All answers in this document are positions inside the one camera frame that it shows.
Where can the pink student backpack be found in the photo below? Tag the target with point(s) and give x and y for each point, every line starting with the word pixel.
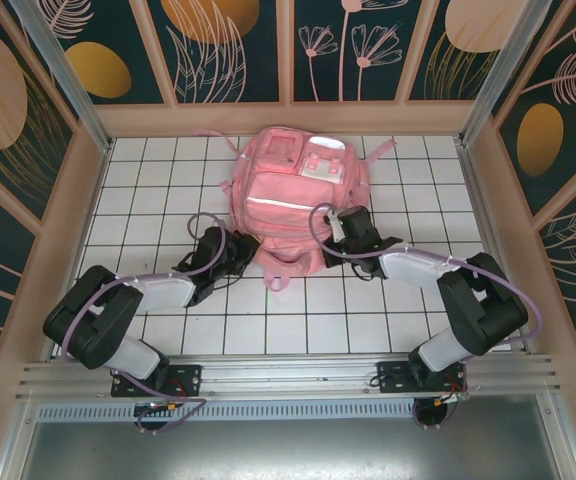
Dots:
pixel 288 200

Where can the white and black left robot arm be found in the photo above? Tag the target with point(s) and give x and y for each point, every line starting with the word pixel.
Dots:
pixel 93 315

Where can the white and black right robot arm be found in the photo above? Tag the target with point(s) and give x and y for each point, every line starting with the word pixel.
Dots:
pixel 483 305

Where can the grey metal sheet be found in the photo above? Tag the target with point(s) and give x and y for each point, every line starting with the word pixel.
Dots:
pixel 288 450

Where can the aluminium side rail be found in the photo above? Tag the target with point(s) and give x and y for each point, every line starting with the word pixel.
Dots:
pixel 488 225

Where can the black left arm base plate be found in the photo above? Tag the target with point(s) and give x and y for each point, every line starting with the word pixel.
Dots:
pixel 188 380

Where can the aluminium front rail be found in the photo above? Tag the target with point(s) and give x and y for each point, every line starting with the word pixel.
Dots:
pixel 288 372

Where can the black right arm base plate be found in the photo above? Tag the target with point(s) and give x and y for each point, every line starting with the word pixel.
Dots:
pixel 393 380

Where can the aluminium corner post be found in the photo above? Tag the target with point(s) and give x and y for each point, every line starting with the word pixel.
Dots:
pixel 66 75
pixel 500 75

